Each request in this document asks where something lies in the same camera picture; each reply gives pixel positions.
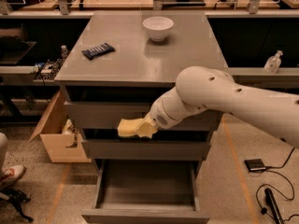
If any cardboard box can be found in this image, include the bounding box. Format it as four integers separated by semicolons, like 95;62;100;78
29;91;91;163

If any black cable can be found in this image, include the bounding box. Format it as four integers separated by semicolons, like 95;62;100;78
255;147;299;222

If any yellow sponge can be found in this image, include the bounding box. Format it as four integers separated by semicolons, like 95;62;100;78
117;119;142;138

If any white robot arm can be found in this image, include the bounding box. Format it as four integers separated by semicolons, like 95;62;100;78
135;66;299;147

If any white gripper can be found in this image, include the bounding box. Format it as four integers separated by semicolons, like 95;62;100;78
135;88;206;138

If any white bowl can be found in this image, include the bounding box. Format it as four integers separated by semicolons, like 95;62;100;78
143;16;174;41

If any grey top drawer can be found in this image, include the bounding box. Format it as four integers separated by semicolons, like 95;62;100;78
64;102;221;131

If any black chair base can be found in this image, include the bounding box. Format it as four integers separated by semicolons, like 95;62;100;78
0;188;34;223

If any tray of small parts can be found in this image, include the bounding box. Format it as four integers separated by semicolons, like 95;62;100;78
35;59;63;81

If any grey open bottom drawer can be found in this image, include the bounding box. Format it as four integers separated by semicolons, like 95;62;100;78
81;160;209;224

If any grey drawer cabinet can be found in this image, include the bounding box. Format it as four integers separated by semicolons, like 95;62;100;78
54;10;235;173

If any grey middle drawer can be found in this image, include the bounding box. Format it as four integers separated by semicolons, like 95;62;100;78
81;140;211;161

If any black power strip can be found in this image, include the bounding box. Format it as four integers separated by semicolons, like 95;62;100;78
264;189;284;224

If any clear sanitizer pump bottle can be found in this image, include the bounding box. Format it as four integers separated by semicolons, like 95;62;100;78
263;50;283;74

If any blue snack bar packet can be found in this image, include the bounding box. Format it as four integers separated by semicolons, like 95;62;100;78
82;43;115;60

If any white red sneaker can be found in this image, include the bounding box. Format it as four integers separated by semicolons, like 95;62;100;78
0;165;26;190

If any small plastic bottle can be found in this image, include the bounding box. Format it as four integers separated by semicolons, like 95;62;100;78
61;45;69;61

